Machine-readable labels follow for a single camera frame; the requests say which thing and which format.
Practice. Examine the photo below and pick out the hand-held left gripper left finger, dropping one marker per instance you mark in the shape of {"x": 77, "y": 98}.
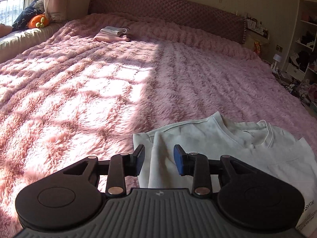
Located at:
{"x": 141, "y": 160}

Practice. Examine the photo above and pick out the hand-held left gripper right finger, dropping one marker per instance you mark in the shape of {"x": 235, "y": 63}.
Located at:
{"x": 178, "y": 161}

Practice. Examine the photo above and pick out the white printed sweatshirt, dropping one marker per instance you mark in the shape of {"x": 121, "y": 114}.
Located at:
{"x": 223, "y": 143}

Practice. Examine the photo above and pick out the pile of pink clothes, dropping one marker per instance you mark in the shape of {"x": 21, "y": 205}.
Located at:
{"x": 310, "y": 89}

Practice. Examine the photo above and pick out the pink fuzzy blanket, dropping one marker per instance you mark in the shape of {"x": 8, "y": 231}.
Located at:
{"x": 74, "y": 91}

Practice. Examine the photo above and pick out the folded pink garment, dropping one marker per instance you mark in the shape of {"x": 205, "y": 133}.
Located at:
{"x": 109, "y": 38}

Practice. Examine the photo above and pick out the folded white garment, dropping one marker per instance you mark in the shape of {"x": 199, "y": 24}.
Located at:
{"x": 114, "y": 30}

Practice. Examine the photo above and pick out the red snack bag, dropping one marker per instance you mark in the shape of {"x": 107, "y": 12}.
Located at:
{"x": 258, "y": 47}

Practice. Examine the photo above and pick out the small white table lamp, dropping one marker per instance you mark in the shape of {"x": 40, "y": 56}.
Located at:
{"x": 276, "y": 59}

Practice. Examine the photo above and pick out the quilted pink headboard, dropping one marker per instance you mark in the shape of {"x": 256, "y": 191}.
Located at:
{"x": 173, "y": 12}

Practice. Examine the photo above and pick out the beige window seat cushion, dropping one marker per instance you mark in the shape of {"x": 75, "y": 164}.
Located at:
{"x": 24, "y": 39}

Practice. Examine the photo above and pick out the orange plush toy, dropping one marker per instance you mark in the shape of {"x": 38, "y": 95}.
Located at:
{"x": 38, "y": 21}

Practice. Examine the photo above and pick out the navy floral pillow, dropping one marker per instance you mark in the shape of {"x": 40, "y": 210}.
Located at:
{"x": 27, "y": 17}

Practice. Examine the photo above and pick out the white shelving unit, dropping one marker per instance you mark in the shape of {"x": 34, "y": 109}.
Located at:
{"x": 307, "y": 29}

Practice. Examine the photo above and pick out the window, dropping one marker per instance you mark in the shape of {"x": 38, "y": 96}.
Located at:
{"x": 14, "y": 2}

